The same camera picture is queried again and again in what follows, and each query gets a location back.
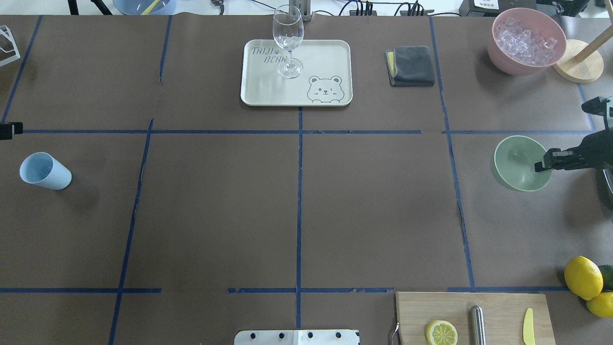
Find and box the large blue bowl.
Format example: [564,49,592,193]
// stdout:
[113,0,178,15]

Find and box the lemon half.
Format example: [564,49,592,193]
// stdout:
[425,320,458,345]

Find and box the metal clamp tool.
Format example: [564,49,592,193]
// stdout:
[210,0,224,15]

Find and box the light blue plastic cup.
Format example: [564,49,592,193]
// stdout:
[19,151,72,190]

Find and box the cream bear serving tray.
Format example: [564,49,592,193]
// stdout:
[240,39,353,107]

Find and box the yellow lemon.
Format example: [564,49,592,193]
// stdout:
[585,292,613,318]
[564,255,603,301]

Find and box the green lime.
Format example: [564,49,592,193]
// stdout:
[598,264,613,292]

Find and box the yellow plastic knife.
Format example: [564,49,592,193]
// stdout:
[522,308,535,345]

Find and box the brown paper table mat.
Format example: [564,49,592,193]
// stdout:
[0,13,612,345]

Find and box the wooden mug tree stand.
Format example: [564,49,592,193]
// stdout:
[553,25,613,83]

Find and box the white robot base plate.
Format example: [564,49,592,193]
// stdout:
[234,329,361,345]

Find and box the black camera tripod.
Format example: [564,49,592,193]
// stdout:
[67,0,113,15]

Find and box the wooden cutting board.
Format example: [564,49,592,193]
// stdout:
[395,292,556,345]

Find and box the clear wine glass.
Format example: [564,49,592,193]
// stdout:
[273,4,304,79]

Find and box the mint green bowl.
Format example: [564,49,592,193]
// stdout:
[492,135,553,192]

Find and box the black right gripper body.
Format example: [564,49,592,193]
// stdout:
[577,97,613,170]

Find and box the pink bowl of ice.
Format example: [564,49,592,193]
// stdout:
[488,7,567,76]

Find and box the white wire cup rack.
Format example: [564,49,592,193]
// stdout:
[0,25,21,67]

